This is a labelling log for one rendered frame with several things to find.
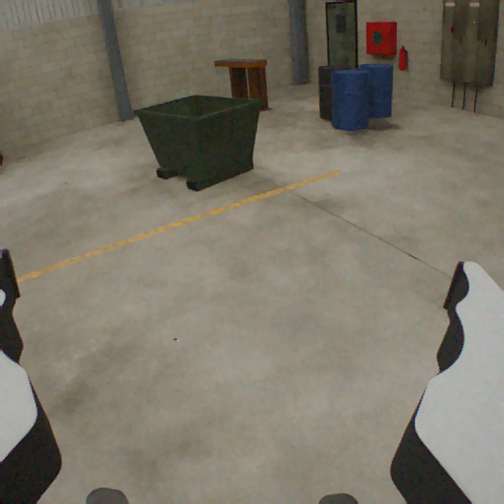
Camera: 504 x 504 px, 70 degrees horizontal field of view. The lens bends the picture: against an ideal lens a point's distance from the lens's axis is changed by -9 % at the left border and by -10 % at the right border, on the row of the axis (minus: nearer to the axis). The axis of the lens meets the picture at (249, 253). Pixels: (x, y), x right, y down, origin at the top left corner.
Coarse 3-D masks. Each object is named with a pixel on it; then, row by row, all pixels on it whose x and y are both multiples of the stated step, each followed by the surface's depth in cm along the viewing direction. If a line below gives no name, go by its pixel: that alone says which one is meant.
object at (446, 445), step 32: (480, 288) 9; (480, 320) 8; (448, 352) 8; (480, 352) 7; (448, 384) 7; (480, 384) 7; (416, 416) 6; (448, 416) 6; (480, 416) 6; (416, 448) 6; (448, 448) 5; (480, 448) 5; (416, 480) 6; (448, 480) 5; (480, 480) 5
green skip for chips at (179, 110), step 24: (192, 96) 507; (216, 96) 478; (144, 120) 458; (168, 120) 416; (192, 120) 377; (216, 120) 396; (240, 120) 419; (168, 144) 446; (192, 144) 406; (216, 144) 413; (240, 144) 438; (168, 168) 479; (192, 168) 434; (216, 168) 432; (240, 168) 466
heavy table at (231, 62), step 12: (216, 60) 836; (228, 60) 798; (240, 60) 766; (252, 60) 738; (264, 60) 728; (240, 72) 802; (252, 72) 732; (264, 72) 745; (240, 84) 819; (252, 84) 743; (264, 84) 756; (240, 96) 838; (252, 96) 757; (264, 96) 767; (264, 108) 779
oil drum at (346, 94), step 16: (336, 80) 566; (352, 80) 553; (368, 80) 567; (336, 96) 579; (352, 96) 565; (368, 96) 580; (336, 112) 593; (352, 112) 578; (368, 112) 595; (336, 128) 607; (352, 128) 591
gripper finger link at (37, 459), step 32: (0, 256) 10; (0, 288) 8; (0, 320) 8; (0, 352) 7; (0, 384) 6; (0, 416) 6; (32, 416) 6; (0, 448) 5; (32, 448) 6; (0, 480) 5; (32, 480) 6
